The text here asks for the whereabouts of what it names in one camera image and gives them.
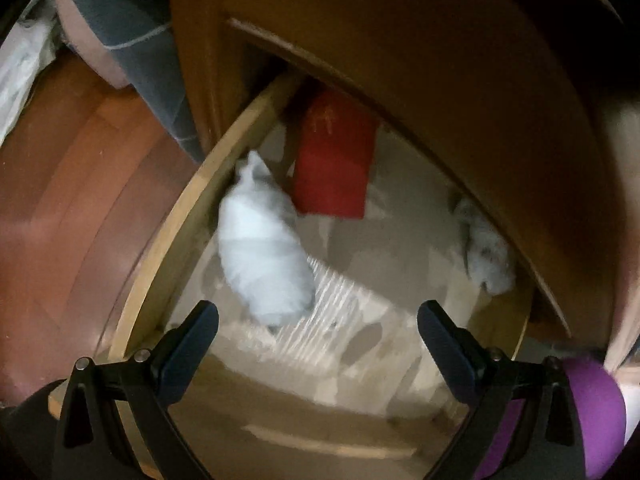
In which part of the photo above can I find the light wooden drawer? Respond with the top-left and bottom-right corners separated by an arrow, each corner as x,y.
47,72 -> 533,480

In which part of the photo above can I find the blue checked cloth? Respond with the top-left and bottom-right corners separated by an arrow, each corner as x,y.
65,0 -> 206,163

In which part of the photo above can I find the white underwear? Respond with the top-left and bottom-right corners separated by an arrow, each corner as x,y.
217,150 -> 319,329

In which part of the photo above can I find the purple padded garment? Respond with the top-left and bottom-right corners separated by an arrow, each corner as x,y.
472,355 -> 628,480

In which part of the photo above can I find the red flat packet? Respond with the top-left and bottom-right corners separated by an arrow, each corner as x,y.
292,89 -> 379,220

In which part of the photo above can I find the patterned drawer liner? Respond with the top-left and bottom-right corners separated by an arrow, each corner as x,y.
170,125 -> 521,421

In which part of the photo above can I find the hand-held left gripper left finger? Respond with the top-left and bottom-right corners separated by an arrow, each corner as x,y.
52,300 -> 221,480

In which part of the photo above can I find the clear plastic bedding bag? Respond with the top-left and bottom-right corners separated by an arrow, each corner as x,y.
0,0 -> 61,147

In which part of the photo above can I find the brown wooden nightstand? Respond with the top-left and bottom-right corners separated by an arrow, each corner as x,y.
165,0 -> 626,356

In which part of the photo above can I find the grey white crumpled cloth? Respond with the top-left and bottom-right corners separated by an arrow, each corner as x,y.
452,197 -> 519,296

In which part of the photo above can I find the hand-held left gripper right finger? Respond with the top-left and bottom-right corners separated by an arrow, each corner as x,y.
417,300 -> 586,480

